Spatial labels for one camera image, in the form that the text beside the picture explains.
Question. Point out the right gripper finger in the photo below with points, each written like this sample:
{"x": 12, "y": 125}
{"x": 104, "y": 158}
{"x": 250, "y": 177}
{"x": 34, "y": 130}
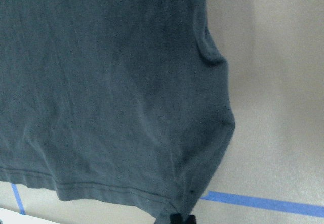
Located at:
{"x": 178, "y": 219}

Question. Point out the black t-shirt with logo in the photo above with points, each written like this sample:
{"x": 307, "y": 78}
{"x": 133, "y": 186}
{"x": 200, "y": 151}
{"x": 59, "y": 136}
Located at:
{"x": 121, "y": 101}

